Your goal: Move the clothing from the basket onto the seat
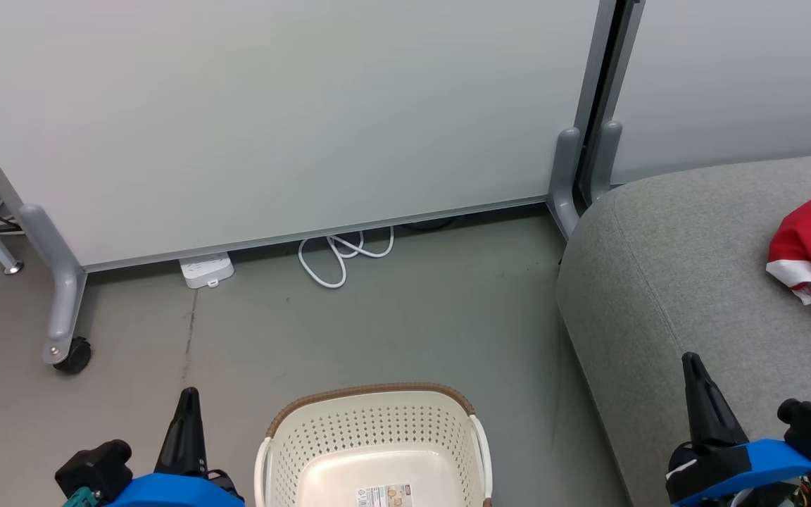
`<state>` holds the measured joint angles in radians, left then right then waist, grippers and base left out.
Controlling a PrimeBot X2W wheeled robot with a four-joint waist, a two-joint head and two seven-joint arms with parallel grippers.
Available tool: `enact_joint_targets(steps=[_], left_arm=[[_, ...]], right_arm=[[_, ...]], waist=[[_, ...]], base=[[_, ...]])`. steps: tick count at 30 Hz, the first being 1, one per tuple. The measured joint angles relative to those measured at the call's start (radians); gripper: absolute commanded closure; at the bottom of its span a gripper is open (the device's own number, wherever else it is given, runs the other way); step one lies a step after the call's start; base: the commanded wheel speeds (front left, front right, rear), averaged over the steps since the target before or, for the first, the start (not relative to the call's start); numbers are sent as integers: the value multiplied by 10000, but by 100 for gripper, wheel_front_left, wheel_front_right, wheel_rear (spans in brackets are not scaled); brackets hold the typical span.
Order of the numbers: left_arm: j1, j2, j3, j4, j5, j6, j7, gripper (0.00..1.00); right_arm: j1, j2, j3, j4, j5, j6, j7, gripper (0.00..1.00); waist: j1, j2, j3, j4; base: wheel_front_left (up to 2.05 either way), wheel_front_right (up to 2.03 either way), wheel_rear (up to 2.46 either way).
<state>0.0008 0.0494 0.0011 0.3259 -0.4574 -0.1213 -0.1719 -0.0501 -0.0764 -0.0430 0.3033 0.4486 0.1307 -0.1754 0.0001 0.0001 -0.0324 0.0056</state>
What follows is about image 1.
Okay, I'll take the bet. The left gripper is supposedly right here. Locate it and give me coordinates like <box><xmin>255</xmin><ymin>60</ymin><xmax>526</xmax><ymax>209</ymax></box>
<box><xmin>106</xmin><ymin>387</ymin><xmax>244</xmax><ymax>507</ymax></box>

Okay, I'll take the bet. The black floor cable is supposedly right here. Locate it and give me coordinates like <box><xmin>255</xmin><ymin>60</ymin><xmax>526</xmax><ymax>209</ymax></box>
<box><xmin>402</xmin><ymin>215</ymin><xmax>459</xmax><ymax>232</ymax></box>

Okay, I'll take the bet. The white power strip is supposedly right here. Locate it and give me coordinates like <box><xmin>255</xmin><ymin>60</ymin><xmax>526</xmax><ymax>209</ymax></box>
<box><xmin>179</xmin><ymin>252</ymin><xmax>235</xmax><ymax>290</ymax></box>

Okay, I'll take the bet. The grey partition foot with caster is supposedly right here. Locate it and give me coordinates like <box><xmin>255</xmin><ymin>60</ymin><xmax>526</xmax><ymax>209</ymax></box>
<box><xmin>17</xmin><ymin>204</ymin><xmax>89</xmax><ymax>367</ymax></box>

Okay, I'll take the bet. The black caster wheel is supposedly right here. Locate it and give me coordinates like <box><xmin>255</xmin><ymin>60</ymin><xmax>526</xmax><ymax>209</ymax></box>
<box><xmin>54</xmin><ymin>337</ymin><xmax>93</xmax><ymax>375</ymax></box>

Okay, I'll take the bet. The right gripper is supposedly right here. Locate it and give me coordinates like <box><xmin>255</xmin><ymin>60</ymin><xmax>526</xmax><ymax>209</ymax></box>
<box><xmin>666</xmin><ymin>352</ymin><xmax>811</xmax><ymax>507</ymax></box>

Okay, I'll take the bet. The large white partition panel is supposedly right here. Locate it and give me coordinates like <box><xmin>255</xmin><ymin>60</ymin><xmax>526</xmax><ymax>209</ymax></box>
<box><xmin>0</xmin><ymin>0</ymin><xmax>619</xmax><ymax>274</ymax></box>

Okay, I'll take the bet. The red and white garment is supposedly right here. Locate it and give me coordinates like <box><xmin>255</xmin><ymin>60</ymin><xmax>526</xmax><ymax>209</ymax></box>
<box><xmin>766</xmin><ymin>190</ymin><xmax>811</xmax><ymax>333</ymax></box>

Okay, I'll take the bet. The grey narrow partition foot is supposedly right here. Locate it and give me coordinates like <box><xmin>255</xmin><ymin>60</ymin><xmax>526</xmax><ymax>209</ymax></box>
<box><xmin>591</xmin><ymin>120</ymin><xmax>623</xmax><ymax>206</ymax></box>

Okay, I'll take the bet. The cream perforated laundry basket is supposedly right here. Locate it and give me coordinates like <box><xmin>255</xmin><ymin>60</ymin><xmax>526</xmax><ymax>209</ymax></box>
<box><xmin>254</xmin><ymin>382</ymin><xmax>494</xmax><ymax>507</ymax></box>

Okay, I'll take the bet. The grey fabric sofa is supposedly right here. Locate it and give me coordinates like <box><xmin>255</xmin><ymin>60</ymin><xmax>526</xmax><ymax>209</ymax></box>
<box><xmin>557</xmin><ymin>151</ymin><xmax>811</xmax><ymax>507</ymax></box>

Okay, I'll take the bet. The printed basket label sticker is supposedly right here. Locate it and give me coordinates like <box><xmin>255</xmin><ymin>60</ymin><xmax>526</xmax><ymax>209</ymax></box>
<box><xmin>356</xmin><ymin>483</ymin><xmax>413</xmax><ymax>507</ymax></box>

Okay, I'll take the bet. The narrow white partition panel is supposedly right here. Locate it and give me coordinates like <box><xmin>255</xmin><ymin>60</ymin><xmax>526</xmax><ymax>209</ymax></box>
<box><xmin>592</xmin><ymin>0</ymin><xmax>811</xmax><ymax>187</ymax></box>

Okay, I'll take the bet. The white looped power cable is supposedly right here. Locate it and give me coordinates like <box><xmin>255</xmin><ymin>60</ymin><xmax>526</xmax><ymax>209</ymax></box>
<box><xmin>298</xmin><ymin>227</ymin><xmax>396</xmax><ymax>289</ymax></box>

